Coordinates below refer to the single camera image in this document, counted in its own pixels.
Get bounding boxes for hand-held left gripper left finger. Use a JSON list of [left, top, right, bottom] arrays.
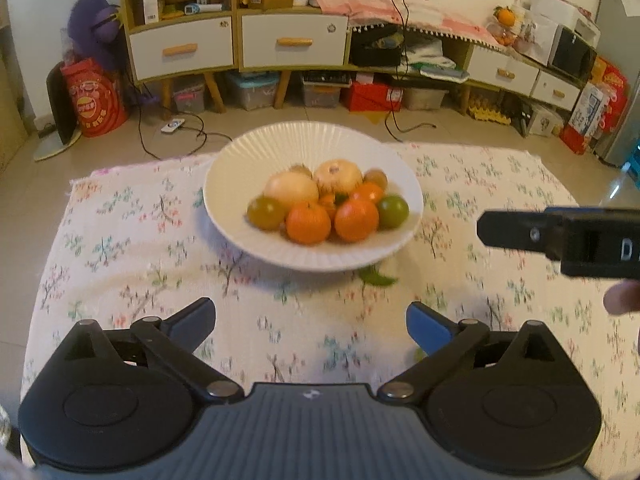
[[47, 297, 246, 405]]

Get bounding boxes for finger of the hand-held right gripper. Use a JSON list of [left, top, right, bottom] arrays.
[[476, 210, 549, 257]]

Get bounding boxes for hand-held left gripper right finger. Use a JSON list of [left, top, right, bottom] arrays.
[[376, 301, 576, 406]]

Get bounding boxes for glossy orange persimmon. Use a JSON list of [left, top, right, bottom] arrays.
[[334, 199, 380, 242]]

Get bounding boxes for orange mandarin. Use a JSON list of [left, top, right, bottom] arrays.
[[286, 202, 332, 246], [350, 181, 386, 206]]

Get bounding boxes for white ribbed plate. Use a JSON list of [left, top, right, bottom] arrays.
[[202, 120, 425, 273]]

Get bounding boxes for green leaf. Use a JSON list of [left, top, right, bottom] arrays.
[[356, 266, 399, 288]]

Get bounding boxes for blue stool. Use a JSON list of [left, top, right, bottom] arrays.
[[622, 140, 640, 183]]

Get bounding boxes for floral tablecloth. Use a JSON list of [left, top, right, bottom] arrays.
[[20, 141, 640, 480]]

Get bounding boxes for yellow egg carton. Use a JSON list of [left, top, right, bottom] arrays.
[[466, 97, 512, 125]]

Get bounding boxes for red snack packages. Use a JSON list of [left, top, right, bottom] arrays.
[[560, 57, 628, 156]]

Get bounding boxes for long yellow sideboard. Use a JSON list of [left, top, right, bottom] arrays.
[[350, 25, 586, 126]]

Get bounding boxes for small white drawer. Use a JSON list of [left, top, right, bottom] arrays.
[[470, 46, 540, 95], [531, 70, 583, 111]]

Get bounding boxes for pale yellow apple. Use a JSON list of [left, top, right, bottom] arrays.
[[263, 171, 320, 211]]

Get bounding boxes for blemished yellow apple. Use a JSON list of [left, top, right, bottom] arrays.
[[312, 159, 364, 192]]

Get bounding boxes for stack of folded cloths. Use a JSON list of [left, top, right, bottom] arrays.
[[400, 35, 471, 83]]

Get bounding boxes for grey fridge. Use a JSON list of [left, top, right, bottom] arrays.
[[592, 0, 640, 166]]

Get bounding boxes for black microwave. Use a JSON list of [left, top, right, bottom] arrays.
[[547, 25, 598, 78]]

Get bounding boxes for red box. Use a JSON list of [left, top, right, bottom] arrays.
[[345, 81, 403, 112]]

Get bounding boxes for black bag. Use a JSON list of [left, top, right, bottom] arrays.
[[350, 35, 403, 67]]

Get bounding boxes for white appliance box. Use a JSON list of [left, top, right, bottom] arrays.
[[530, 0, 601, 36]]

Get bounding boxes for clear storage box teal lid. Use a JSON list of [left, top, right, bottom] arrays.
[[227, 72, 280, 111]]

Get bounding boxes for black keyboard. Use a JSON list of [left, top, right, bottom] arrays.
[[302, 71, 353, 85]]

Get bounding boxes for pink cloth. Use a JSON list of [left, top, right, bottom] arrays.
[[305, 0, 506, 51]]

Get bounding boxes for red printed bag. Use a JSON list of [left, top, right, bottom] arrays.
[[61, 57, 129, 138]]

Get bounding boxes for black panel on grey base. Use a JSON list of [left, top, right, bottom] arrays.
[[34, 62, 81, 162]]

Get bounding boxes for yellow wooden cabinet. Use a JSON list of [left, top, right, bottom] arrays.
[[117, 0, 351, 113]]

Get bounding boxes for purple plush toy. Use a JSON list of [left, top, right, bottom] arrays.
[[66, 0, 126, 73]]

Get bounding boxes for black hanging cable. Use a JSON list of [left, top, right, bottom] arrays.
[[382, 0, 437, 143]]

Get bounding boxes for black floor cable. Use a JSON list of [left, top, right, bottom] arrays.
[[131, 75, 233, 161]]

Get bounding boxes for white drawer wooden handle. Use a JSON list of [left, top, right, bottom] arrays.
[[240, 12, 349, 70], [127, 16, 236, 81]]

